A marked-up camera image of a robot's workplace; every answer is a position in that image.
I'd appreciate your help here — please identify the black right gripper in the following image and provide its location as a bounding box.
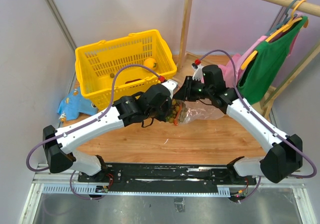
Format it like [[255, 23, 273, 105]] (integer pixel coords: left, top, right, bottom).
[[173, 76, 213, 102]]

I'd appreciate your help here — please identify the bunch of brown longans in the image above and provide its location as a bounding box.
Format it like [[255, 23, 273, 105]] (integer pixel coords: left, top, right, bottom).
[[165, 99, 188, 125]]

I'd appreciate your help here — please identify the clear zip top bag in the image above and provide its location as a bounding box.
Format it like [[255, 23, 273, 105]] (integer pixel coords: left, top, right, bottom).
[[182, 101, 224, 124]]

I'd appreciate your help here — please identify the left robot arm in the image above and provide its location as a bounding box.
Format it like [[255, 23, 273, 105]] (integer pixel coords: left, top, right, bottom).
[[42, 80, 178, 182]]

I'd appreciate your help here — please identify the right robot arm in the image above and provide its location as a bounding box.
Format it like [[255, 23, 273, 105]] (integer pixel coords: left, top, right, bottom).
[[173, 65, 303, 184]]

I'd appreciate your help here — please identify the dark red fruit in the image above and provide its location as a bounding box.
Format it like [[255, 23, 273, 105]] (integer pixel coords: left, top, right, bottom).
[[125, 78, 142, 84]]

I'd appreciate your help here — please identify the orange fruit with leaf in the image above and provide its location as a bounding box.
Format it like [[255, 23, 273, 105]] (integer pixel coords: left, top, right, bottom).
[[143, 57, 158, 70]]

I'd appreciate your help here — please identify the pink shirt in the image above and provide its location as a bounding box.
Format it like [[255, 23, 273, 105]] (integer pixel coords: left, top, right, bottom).
[[219, 15, 309, 88]]

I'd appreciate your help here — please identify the yellow plastic shopping basket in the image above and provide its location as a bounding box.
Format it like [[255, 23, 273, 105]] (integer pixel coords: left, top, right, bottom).
[[75, 29, 177, 110]]

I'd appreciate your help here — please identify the green shirt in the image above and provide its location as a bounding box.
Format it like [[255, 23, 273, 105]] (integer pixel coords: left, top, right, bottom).
[[237, 16, 309, 104]]

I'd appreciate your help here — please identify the wooden clothes rack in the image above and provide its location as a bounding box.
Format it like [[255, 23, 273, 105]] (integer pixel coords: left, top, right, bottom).
[[184, 0, 320, 119]]

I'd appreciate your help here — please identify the blue cartoon cloth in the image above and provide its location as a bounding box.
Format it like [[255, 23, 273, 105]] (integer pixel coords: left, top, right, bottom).
[[57, 87, 98, 122]]

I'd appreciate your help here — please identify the grey clothes hanger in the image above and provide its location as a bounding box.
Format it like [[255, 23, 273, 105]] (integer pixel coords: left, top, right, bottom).
[[265, 0, 300, 36]]

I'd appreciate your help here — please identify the yellow clothes hanger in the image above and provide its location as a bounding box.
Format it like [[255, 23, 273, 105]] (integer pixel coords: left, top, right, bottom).
[[241, 0, 310, 71]]

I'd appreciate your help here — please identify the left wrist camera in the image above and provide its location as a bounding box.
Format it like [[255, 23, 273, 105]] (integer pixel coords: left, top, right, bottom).
[[162, 79, 179, 98]]

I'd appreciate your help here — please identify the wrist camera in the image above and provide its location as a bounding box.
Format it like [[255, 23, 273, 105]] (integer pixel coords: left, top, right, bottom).
[[191, 61, 204, 82], [162, 79, 179, 98]]

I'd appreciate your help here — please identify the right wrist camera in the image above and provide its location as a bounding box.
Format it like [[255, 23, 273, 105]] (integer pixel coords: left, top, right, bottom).
[[191, 61, 204, 82]]

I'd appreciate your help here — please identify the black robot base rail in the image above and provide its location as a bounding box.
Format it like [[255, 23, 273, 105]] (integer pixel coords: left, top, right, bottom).
[[77, 163, 257, 200]]

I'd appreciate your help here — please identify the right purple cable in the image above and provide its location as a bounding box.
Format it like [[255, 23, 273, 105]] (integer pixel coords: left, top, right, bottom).
[[199, 49, 317, 179]]

